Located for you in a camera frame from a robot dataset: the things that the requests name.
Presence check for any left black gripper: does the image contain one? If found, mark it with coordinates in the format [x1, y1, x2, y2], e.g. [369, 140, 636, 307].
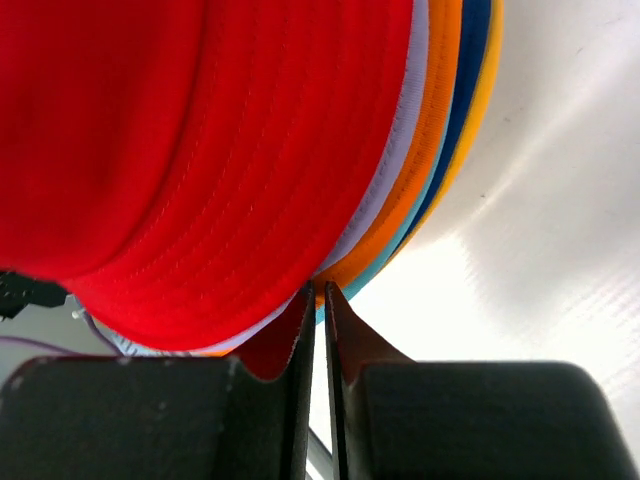
[0, 271, 68, 320]

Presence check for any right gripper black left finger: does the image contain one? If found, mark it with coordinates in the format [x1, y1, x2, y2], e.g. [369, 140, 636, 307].
[1, 286, 315, 479]

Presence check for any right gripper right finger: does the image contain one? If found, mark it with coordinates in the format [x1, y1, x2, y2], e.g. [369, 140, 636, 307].
[324, 283, 638, 479]

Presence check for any teal bucket hat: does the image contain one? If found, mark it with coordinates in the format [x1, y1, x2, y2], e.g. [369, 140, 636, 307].
[315, 139, 442, 324]

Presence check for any red bucket hat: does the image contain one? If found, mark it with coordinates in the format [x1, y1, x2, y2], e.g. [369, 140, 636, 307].
[0, 0, 415, 381]

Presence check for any yellow bucket hat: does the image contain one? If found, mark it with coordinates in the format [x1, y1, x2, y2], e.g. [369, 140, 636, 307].
[397, 1, 504, 250]

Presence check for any orange bucket hat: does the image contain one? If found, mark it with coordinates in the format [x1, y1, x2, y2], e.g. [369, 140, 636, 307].
[192, 1, 463, 355]

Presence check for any lavender bucket hat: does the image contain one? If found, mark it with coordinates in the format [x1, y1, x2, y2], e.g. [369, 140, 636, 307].
[103, 0, 429, 356]

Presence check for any dark blue bucket hat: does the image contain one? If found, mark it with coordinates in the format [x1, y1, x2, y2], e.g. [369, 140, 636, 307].
[403, 0, 492, 240]

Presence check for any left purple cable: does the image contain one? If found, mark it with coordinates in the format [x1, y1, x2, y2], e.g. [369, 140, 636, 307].
[0, 312, 124, 357]

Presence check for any black wire hat stand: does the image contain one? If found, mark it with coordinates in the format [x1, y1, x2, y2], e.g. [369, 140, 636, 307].
[305, 428, 334, 480]

